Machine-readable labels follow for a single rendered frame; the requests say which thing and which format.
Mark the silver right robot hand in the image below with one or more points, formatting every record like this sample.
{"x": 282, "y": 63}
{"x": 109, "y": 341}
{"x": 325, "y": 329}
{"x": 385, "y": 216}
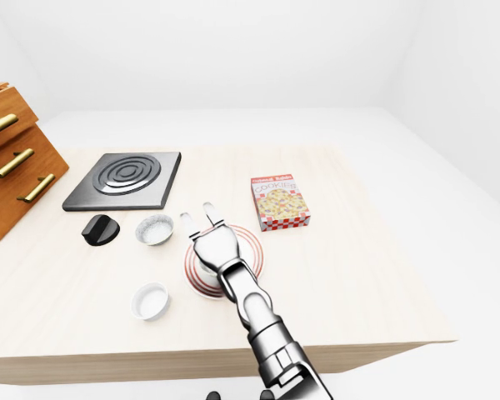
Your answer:
{"x": 216, "y": 248}

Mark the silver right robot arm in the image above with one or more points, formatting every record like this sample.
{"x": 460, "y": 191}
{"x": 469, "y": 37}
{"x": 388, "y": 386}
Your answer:
{"x": 266, "y": 329}

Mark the white plate with red rings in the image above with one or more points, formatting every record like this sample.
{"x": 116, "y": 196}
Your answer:
{"x": 252, "y": 254}

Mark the patterned grey bowl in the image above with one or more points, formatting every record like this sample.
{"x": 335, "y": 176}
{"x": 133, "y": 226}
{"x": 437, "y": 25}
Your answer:
{"x": 154, "y": 230}

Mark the plain white bowl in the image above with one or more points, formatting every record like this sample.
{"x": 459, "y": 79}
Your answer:
{"x": 150, "y": 301}

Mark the flat dark stove plate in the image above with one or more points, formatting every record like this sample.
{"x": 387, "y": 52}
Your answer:
{"x": 150, "y": 189}

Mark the printed cookie box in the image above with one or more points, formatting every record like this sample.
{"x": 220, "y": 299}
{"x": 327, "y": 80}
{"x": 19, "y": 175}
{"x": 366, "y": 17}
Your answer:
{"x": 281, "y": 204}

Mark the round black stove knob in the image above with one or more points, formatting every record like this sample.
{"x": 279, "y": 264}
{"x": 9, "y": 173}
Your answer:
{"x": 101, "y": 230}

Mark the small dark shape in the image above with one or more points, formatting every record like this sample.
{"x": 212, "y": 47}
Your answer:
{"x": 213, "y": 396}
{"x": 267, "y": 395}

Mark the wooden cabinet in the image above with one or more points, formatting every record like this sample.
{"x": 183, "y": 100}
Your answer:
{"x": 8, "y": 208}

